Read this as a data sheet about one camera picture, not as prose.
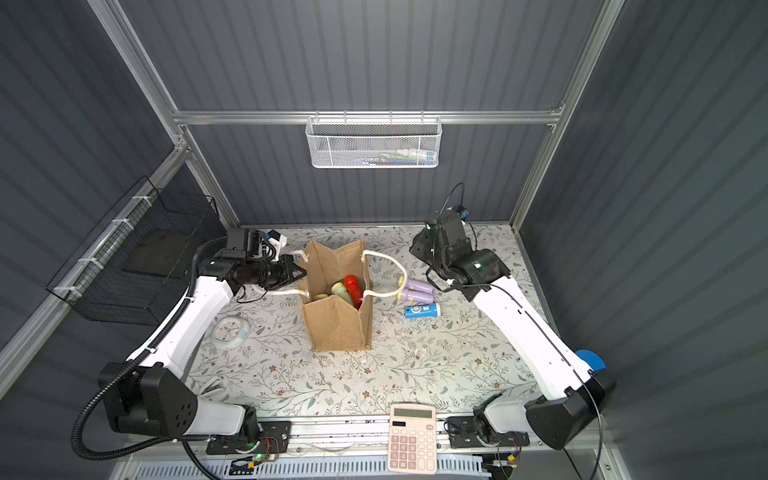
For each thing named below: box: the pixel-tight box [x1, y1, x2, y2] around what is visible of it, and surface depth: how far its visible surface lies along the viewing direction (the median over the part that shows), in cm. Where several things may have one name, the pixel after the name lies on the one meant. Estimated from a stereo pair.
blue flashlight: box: [403, 303, 441, 319], surface depth 95 cm
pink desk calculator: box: [388, 403, 438, 475], surface depth 74 cm
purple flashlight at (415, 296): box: [397, 289, 434, 304], surface depth 99 cm
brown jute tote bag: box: [253, 239, 408, 352], surface depth 86 cm
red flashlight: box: [344, 274, 363, 310], surface depth 95 cm
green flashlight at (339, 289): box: [331, 282, 353, 304], surface depth 96 cm
